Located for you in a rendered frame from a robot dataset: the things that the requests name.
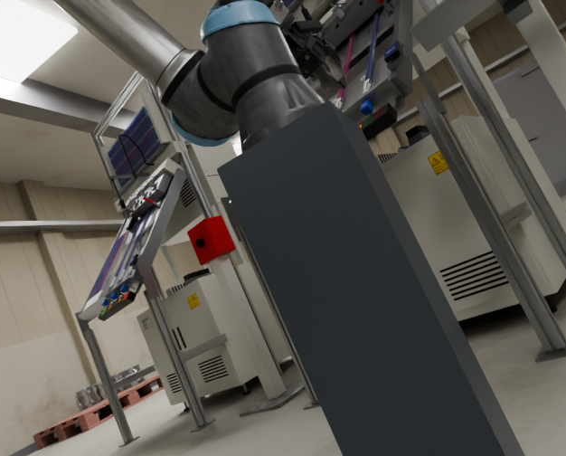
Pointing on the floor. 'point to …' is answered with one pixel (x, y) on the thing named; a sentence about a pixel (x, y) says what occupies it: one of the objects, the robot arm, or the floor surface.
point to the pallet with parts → (89, 405)
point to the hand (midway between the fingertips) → (342, 82)
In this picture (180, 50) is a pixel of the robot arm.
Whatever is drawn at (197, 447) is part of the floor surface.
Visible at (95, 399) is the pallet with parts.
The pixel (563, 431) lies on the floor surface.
